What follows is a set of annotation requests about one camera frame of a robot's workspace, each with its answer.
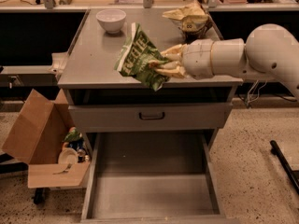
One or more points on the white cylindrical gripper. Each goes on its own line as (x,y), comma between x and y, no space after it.
(196,60)

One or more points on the green jalapeno chip bag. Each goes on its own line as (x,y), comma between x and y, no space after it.
(136,55)

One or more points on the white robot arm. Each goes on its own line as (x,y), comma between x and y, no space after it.
(270,52)

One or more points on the yellow crumpled chip bag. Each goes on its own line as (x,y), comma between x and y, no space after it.
(192,20)

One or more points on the grey metal drawer cabinet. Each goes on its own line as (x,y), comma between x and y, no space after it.
(90,78)

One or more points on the open grey bottom drawer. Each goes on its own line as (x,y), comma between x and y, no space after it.
(152,178)

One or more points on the green bag in box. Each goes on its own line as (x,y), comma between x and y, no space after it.
(72,135)

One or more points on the white ceramic bowl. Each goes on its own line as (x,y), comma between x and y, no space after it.
(111,20)

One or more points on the blue bottle in box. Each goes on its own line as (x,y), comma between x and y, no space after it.
(78,146)

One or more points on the black bar on floor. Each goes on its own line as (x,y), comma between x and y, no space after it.
(293,175)

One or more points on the white paper plate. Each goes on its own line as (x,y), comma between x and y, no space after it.
(68,156)

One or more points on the brown cardboard box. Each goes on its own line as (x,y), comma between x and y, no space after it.
(36,139)

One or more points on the closed grey drawer with handle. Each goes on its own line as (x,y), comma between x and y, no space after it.
(135,118)

